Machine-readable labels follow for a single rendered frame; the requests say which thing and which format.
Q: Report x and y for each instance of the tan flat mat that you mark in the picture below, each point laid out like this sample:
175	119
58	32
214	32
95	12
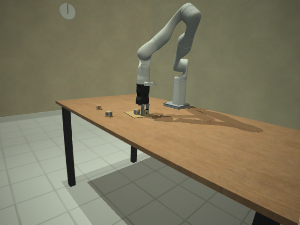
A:
131	113

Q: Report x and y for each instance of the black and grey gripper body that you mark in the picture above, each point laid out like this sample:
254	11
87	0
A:
143	89

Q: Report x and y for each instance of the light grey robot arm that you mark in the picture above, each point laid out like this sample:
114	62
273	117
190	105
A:
191	16

